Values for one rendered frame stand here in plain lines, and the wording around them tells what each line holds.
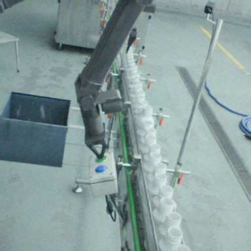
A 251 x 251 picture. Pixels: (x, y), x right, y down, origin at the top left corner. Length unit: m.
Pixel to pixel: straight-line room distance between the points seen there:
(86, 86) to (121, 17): 0.23
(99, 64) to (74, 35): 4.97
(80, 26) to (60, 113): 3.95
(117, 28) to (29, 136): 0.97
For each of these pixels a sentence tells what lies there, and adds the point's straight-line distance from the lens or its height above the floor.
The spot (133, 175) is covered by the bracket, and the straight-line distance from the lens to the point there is 1.36.
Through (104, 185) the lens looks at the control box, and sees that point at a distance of 1.22.
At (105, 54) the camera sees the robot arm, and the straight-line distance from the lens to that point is 1.04.
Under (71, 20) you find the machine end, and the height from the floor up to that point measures 0.48.
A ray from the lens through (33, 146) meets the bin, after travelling 1.87.
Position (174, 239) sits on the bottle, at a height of 1.16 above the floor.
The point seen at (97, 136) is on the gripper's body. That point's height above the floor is 1.21.
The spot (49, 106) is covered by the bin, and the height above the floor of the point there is 0.89.
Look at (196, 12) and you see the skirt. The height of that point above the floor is 0.10.
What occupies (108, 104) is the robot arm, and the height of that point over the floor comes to 1.32.
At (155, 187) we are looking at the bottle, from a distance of 1.17.
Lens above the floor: 1.78
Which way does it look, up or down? 26 degrees down
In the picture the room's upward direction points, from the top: 12 degrees clockwise
